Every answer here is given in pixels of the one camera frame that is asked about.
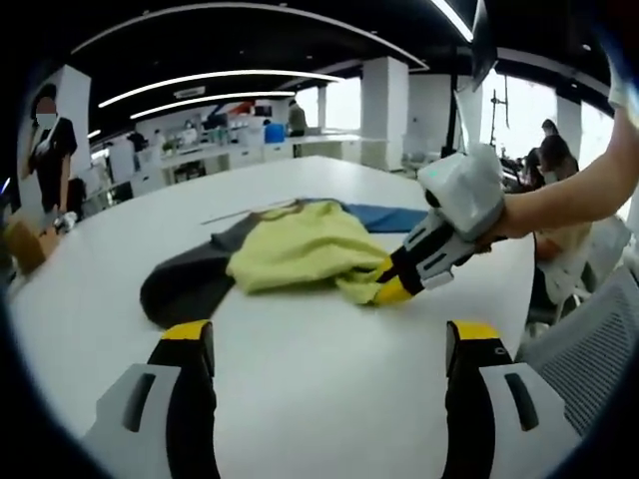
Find grey mesh chair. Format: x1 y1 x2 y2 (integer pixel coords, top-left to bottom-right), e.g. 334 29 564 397
518 263 639 440

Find white counter cabinets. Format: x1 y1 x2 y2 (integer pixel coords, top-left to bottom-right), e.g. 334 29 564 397
107 132 390 201

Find black equipment stand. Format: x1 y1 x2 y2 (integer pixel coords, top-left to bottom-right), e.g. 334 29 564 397
491 74 513 151

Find dark hanging panel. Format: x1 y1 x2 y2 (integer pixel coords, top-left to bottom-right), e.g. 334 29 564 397
471 0 498 84

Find brown cardboard box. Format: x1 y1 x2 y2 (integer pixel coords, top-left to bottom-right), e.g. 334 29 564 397
4 219 46 273

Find long ceiling light strip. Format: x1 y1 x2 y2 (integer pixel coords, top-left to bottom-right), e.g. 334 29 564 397
98 69 345 109

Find yellow grey blue garment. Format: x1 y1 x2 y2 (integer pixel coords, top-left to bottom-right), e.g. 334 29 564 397
139 198 430 330

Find short ceiling light strip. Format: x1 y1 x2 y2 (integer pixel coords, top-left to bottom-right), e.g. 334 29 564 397
130 89 297 120

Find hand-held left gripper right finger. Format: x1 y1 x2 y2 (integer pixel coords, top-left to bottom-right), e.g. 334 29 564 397
441 319 580 479

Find bright ceiling light strip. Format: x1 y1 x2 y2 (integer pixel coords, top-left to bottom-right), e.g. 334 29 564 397
431 0 475 41

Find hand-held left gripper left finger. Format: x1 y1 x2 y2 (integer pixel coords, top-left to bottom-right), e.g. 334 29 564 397
82 319 221 479

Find person's right hand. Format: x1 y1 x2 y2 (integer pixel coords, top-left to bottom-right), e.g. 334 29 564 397
473 202 524 256

